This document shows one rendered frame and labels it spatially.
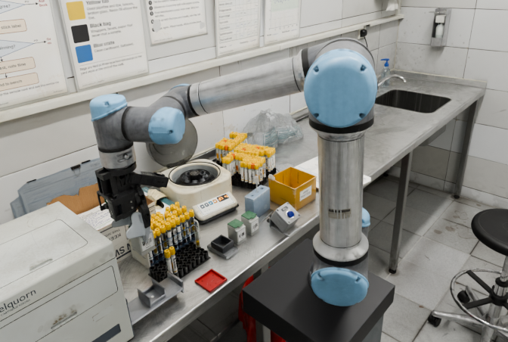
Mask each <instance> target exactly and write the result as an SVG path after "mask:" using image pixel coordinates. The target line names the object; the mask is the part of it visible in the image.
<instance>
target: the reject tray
mask: <svg viewBox="0 0 508 342"><path fill-rule="evenodd" d="M227 280H228V279H227V278H226V277H224V276H223V275H221V274H220V273H218V272H216V271H215V270H214V269H210V270H209V271H208V272H206V273H204V274H203V275H201V276H200V277H199V278H197V279H196V280H194V282H195V283H196V284H198V285H199V286H200V287H202V288H203V289H205V290H206V291H208V292H209V293H211V292H213V291H214V290H215V289H216V288H218V287H219V286H220V285H222V284H223V283H225V282H226V281H227Z"/></svg>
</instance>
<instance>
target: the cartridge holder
mask: <svg viewBox="0 0 508 342"><path fill-rule="evenodd" d="M207 249H209V250H211V251H213V252H214V253H217V254H218V255H220V256H221V257H224V258H225V259H228V258H230V257H231V256H232V255H234V254H235V253H236V252H237V251H238V247H235V246H234V241H233V240H231V239H230V238H227V237H225V236H224V235H219V236H218V237H217V238H216V239H214V240H213V241H211V243H210V244H208V245H207Z"/></svg>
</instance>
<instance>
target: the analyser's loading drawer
mask: <svg viewBox="0 0 508 342"><path fill-rule="evenodd" d="M167 275H168V277H167V278H165V279H164V280H162V281H161V282H160V283H158V282H157V281H155V280H154V279H153V278H152V284H153V285H151V286H150V287H149V288H147V289H146V290H144V291H141V290H140V289H138V288H137V290H138V297H136V298H135V299H134V300H132V301H130V302H129V303H128V308H129V314H130V317H131V321H132V324H135V323H136V322H137V321H138V320H140V319H142V318H143V317H145V316H146V315H147V314H148V313H150V312H152V311H153V310H155V309H156V308H157V307H158V306H160V305H162V304H163V303H165V302H166V301H167V300H169V299H170V298H171V297H173V296H175V295H176V294H177V293H179V292H182V293H184V283H183V281H182V280H181V279H180V278H178V277H177V276H176V275H174V274H172V273H171V272H170V271H167ZM151 296H154V298H151Z"/></svg>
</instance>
